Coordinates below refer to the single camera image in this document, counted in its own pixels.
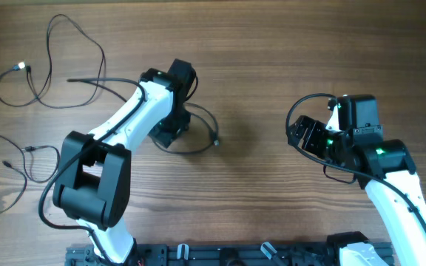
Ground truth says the black base rail with clips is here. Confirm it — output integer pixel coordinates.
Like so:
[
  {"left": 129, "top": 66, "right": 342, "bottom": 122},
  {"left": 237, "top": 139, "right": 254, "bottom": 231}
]
[{"left": 64, "top": 231, "right": 395, "bottom": 266}]

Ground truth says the black cable silver USB plug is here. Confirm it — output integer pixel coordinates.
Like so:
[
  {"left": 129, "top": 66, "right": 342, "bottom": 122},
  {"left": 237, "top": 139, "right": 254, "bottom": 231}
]
[{"left": 0, "top": 13, "right": 107, "bottom": 109}]

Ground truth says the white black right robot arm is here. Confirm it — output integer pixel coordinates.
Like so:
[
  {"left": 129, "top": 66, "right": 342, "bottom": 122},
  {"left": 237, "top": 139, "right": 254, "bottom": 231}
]
[{"left": 285, "top": 94, "right": 426, "bottom": 265}]

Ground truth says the black USB cable bundle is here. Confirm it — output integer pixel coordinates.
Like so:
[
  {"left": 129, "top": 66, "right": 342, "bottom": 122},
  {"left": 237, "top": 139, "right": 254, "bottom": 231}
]
[{"left": 149, "top": 102, "right": 220, "bottom": 155}]

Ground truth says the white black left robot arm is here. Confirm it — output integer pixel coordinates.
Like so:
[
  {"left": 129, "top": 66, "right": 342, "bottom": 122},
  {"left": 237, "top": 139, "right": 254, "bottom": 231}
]
[{"left": 53, "top": 59, "right": 197, "bottom": 265}]

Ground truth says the black left camera cable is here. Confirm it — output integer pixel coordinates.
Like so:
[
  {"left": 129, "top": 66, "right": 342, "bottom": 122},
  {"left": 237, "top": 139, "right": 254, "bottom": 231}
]
[{"left": 38, "top": 77, "right": 147, "bottom": 265}]

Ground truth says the black right camera cable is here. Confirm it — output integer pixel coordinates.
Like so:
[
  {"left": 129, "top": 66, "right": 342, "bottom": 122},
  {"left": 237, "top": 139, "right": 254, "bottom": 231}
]
[{"left": 285, "top": 92, "right": 426, "bottom": 266}]

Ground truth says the long thin black cable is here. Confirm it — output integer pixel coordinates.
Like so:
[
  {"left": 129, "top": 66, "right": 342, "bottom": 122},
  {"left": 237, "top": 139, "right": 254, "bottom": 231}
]
[{"left": 0, "top": 129, "right": 61, "bottom": 215}]

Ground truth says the black camera cable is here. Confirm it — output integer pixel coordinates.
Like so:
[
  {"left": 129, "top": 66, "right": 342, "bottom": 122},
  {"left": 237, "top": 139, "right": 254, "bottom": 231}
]
[
  {"left": 285, "top": 92, "right": 426, "bottom": 266},
  {"left": 38, "top": 77, "right": 147, "bottom": 265}
]

